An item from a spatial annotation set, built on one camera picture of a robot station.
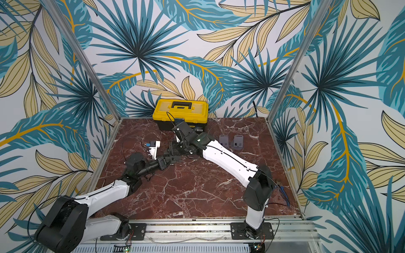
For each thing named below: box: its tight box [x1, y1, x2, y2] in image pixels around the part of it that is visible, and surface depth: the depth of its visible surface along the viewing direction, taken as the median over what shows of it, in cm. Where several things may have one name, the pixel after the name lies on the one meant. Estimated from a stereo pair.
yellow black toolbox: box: [152, 98, 210, 133], surface depth 103 cm
